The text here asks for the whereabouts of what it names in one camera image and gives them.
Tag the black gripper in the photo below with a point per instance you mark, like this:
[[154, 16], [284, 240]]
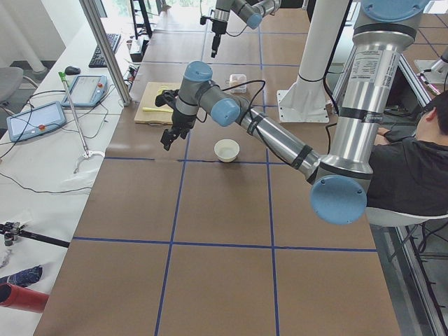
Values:
[[183, 121], [218, 28]]

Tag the clear plastic egg box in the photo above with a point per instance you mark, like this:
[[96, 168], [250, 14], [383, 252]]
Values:
[[238, 89]]

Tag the white round bowl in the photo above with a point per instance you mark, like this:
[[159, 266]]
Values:
[[226, 150]]

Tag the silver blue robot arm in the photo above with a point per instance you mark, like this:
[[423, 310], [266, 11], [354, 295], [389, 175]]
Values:
[[340, 178], [251, 14]]

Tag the yellow plastic knife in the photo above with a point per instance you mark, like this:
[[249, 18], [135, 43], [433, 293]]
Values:
[[157, 110]]

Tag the bamboo cutting board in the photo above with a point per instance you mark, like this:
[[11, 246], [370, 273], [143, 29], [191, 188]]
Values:
[[148, 100]]

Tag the reacher grabber stick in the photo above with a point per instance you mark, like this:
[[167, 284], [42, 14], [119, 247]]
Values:
[[87, 152]]

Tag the far blue teach pendant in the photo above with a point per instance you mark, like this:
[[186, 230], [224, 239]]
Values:
[[87, 90]]

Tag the blue teach pendant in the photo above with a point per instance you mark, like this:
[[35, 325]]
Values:
[[87, 90], [36, 122]]

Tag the black computer mouse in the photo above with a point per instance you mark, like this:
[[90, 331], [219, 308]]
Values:
[[72, 70]]

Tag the near blue teach pendant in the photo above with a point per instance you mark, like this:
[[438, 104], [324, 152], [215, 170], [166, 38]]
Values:
[[36, 122]]

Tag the small black tripod stand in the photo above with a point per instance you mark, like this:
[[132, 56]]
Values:
[[13, 230]]

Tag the white chair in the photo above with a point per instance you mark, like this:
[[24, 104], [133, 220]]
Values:
[[388, 218]]

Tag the red cylinder bottle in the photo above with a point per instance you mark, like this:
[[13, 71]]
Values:
[[16, 297]]

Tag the seated person in black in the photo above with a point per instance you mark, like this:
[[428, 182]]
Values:
[[410, 175]]

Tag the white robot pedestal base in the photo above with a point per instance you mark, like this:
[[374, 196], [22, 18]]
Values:
[[305, 100]]

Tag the aluminium frame post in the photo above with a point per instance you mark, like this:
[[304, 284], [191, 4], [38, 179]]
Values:
[[92, 15]]

